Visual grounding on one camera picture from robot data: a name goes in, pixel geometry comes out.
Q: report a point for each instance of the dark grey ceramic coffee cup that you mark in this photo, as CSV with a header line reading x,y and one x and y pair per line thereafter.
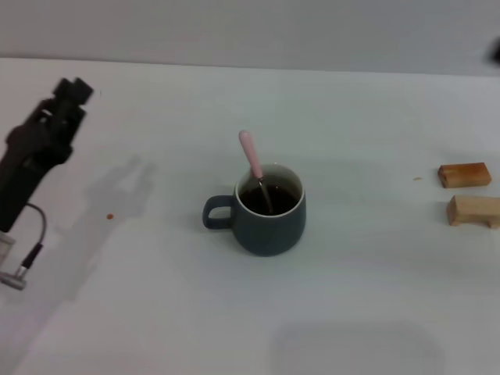
x,y
269,234

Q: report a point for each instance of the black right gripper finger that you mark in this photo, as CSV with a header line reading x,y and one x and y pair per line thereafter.
x,y
494,51

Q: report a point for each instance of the plain light wooden block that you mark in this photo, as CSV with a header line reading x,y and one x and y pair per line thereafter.
x,y
468,209

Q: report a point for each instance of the stained wooden block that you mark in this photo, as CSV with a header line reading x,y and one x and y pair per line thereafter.
x,y
465,176

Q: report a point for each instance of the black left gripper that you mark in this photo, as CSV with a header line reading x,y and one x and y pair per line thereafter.
x,y
27,156

